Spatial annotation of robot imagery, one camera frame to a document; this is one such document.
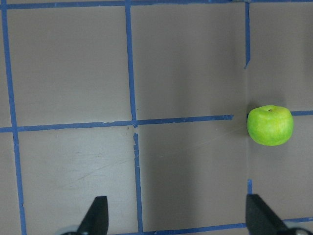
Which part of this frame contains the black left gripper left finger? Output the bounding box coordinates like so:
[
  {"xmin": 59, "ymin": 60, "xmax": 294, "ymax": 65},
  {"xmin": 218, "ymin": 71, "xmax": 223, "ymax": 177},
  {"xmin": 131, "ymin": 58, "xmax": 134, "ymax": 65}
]
[{"xmin": 76, "ymin": 196, "xmax": 109, "ymax": 235}]

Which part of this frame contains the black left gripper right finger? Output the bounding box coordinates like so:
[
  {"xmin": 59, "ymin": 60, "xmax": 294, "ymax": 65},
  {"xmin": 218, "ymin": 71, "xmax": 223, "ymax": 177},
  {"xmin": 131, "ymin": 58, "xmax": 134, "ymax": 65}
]
[{"xmin": 245, "ymin": 194, "xmax": 288, "ymax": 235}]

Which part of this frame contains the green apple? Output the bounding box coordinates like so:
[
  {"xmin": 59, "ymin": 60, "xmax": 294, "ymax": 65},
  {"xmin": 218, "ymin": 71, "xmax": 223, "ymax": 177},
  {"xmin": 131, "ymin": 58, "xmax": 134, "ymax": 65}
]
[{"xmin": 247, "ymin": 105, "xmax": 294, "ymax": 146}]

